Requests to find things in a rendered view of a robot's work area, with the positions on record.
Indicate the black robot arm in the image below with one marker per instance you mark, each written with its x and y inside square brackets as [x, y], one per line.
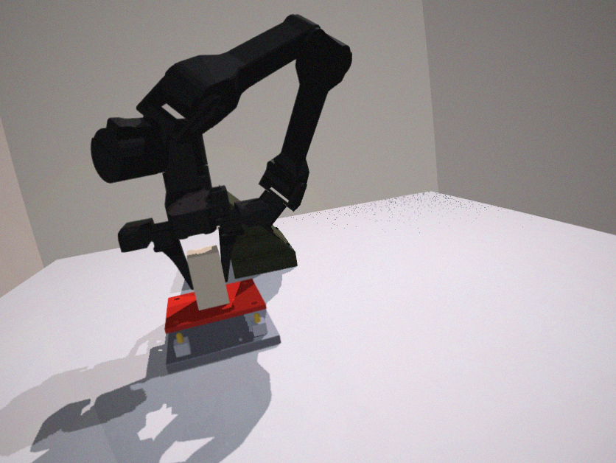
[204, 90]

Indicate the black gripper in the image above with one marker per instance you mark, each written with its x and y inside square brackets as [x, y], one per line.
[138, 234]

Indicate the red square plate with corner holes and grey block handle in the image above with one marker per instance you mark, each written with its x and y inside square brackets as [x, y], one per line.
[213, 300]

